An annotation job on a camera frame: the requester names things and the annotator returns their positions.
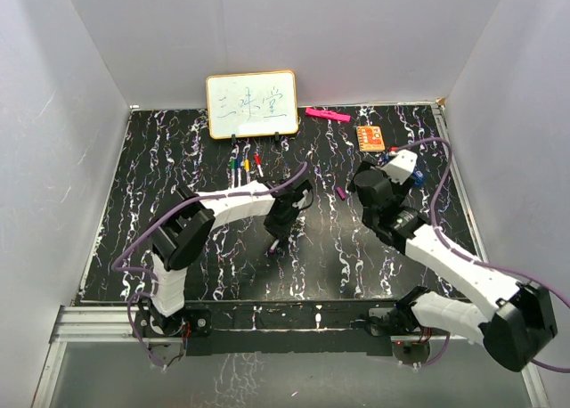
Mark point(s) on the small yellow-framed whiteboard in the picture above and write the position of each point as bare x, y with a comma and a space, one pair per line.
252, 104

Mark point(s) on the blue stapler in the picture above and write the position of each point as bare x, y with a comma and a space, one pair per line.
418, 177

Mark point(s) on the yellow whiteboard pen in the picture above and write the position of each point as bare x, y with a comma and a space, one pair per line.
247, 171

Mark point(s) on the purple pen cap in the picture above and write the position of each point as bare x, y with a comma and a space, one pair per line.
341, 193

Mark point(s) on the green whiteboard pen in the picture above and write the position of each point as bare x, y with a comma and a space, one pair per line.
233, 177

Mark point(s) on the purple whiteboard pen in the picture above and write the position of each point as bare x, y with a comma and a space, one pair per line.
273, 247

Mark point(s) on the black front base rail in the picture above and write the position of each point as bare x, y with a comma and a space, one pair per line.
281, 327

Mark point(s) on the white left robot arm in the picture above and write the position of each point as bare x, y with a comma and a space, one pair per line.
179, 242

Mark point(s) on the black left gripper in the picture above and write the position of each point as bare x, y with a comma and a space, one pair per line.
279, 232

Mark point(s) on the blue whiteboard pen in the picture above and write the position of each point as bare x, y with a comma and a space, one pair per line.
238, 177

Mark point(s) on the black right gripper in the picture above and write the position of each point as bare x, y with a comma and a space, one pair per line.
398, 190

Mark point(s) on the red whiteboard pen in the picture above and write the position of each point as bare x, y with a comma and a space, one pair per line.
258, 165

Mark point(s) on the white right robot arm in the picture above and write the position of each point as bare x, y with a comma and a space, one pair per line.
514, 321

